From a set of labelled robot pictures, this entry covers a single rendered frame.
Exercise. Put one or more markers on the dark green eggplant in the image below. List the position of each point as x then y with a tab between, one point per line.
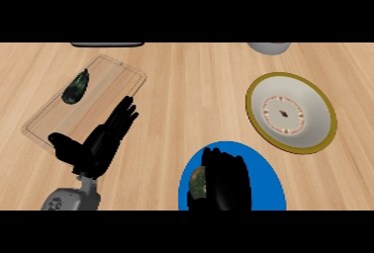
76	89

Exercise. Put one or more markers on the white bowl with yellow rim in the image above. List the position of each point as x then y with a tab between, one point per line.
292	112

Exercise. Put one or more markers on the pale wooden cutting board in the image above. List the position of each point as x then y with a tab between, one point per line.
83	99

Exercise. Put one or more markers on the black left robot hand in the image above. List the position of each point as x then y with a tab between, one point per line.
104	138

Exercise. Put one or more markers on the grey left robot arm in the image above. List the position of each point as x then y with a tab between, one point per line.
73	197

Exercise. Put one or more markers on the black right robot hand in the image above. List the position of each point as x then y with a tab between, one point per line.
225	184

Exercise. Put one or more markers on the grey round container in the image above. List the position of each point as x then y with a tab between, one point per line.
269	47

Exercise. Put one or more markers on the dark grey flat appliance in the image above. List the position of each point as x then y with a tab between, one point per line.
107	44

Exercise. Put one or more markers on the green mottled squash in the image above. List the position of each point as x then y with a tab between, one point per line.
197	184

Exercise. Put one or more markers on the blue plate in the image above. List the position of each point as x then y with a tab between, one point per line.
265	184

